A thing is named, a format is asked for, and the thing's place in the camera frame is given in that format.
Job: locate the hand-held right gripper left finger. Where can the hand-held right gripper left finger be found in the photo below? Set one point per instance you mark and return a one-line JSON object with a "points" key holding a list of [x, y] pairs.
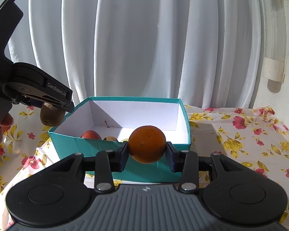
{"points": [[124, 155]]}

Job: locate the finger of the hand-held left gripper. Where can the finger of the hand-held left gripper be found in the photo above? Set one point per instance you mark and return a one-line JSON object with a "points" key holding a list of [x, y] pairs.
{"points": [[38, 84]]}

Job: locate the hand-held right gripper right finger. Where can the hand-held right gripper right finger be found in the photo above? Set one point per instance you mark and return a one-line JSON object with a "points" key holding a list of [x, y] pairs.
{"points": [[171, 157]]}

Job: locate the brown kiwi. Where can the brown kiwi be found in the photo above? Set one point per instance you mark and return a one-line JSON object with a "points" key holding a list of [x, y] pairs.
{"points": [[110, 138], [50, 118]]}

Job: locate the orange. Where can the orange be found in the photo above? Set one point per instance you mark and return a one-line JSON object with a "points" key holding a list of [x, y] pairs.
{"points": [[147, 144]]}

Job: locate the red apple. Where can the red apple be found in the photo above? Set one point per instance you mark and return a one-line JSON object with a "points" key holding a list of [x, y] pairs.
{"points": [[91, 134]]}

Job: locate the teal cardboard box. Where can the teal cardboard box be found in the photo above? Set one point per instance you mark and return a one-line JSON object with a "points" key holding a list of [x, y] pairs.
{"points": [[69, 144]]}

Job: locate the floral tablecloth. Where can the floral tablecloth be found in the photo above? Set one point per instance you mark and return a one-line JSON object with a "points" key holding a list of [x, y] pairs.
{"points": [[231, 137]]}

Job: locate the white curtain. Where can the white curtain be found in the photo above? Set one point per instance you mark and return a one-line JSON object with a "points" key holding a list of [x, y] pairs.
{"points": [[134, 41]]}

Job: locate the clear plastic bottle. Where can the clear plastic bottle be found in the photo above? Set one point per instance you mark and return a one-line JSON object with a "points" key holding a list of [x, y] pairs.
{"points": [[274, 28]]}

